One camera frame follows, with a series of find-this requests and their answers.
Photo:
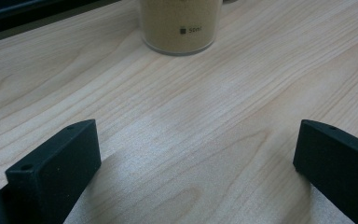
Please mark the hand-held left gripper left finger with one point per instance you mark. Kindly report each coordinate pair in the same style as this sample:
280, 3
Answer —
56, 168

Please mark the glass beaker with tan powder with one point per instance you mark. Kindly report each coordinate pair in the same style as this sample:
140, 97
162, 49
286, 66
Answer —
180, 25

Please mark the dark bar beside table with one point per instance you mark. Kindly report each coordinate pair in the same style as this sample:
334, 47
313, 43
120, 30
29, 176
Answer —
28, 14

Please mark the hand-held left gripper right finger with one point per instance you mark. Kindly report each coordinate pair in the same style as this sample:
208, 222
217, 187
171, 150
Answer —
338, 165

